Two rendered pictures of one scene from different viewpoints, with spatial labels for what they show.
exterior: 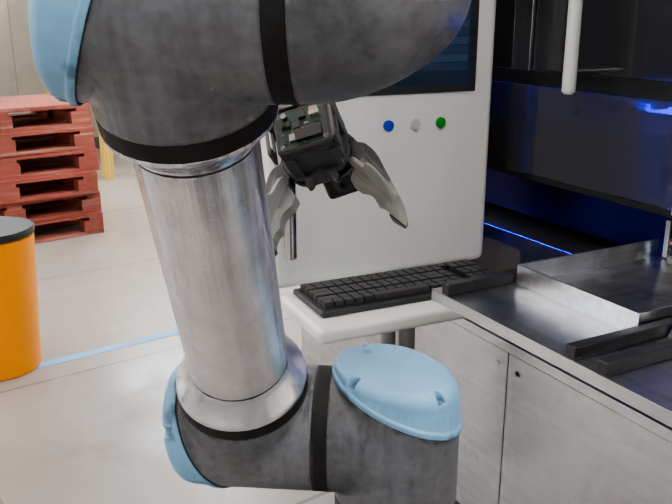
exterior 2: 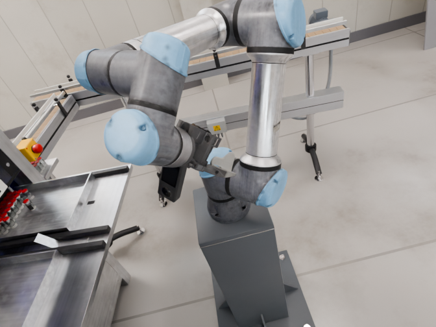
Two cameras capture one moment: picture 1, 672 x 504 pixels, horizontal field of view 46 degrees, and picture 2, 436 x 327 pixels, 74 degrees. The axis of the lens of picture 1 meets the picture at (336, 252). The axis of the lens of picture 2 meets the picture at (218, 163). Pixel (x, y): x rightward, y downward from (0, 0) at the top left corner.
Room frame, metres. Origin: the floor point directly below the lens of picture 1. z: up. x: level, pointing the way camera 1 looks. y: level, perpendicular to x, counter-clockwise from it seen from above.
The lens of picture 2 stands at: (1.18, 0.36, 1.56)
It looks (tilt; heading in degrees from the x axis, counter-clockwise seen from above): 41 degrees down; 218
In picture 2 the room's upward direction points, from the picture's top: 17 degrees counter-clockwise
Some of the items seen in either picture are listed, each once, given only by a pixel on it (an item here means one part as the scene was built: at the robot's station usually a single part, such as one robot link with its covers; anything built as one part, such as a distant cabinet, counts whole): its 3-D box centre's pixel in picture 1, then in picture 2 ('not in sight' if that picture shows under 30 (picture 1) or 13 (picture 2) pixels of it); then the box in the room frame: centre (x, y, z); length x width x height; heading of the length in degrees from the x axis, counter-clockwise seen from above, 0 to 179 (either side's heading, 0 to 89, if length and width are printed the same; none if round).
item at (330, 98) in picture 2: not in sight; (220, 121); (-0.18, -0.59, 0.49); 1.60 x 0.08 x 0.12; 118
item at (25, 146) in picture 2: not in sight; (26, 150); (0.78, -0.90, 0.99); 0.08 x 0.07 x 0.07; 118
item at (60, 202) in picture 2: not in sight; (40, 207); (0.95, -0.68, 0.90); 0.34 x 0.26 x 0.04; 118
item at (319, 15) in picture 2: not in sight; (322, 23); (-0.71, -0.05, 0.90); 0.28 x 0.12 x 0.14; 28
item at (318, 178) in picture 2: not in sight; (311, 151); (-0.47, -0.07, 0.07); 0.50 x 0.08 x 0.14; 28
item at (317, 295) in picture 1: (401, 284); not in sight; (1.46, -0.13, 0.82); 0.40 x 0.14 x 0.02; 115
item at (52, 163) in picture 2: not in sight; (38, 171); (0.79, -0.95, 0.87); 0.14 x 0.13 x 0.02; 118
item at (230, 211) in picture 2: not in sight; (226, 196); (0.66, -0.06, 0.84); 0.15 x 0.15 x 0.10
